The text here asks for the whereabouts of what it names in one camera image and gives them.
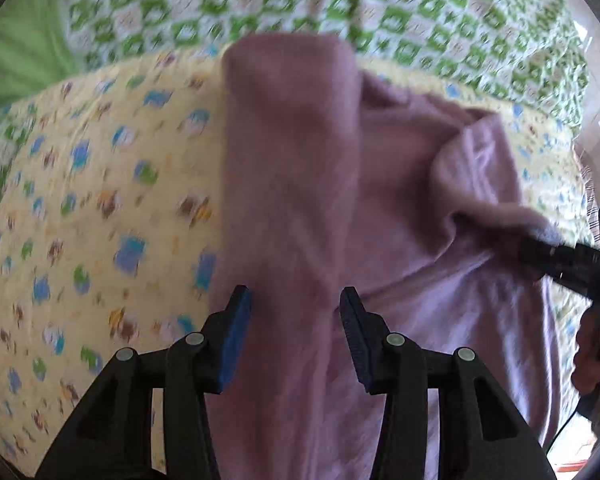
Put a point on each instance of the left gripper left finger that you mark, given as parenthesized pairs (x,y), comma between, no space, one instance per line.
(144,416)

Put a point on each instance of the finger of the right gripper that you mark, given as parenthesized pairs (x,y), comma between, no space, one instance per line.
(576,268)

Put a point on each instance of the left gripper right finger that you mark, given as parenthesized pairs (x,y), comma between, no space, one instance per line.
(482,434)

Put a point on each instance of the purple knit sweater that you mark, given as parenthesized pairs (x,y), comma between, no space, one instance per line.
(334,178)

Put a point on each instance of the person right hand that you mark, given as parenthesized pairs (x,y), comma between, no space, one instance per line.
(586,374)

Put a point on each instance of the green white checkered quilt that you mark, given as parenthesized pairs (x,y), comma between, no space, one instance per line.
(526,51)

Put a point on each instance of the yellow cartoon bear bedsheet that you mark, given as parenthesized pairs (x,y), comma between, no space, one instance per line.
(108,223)

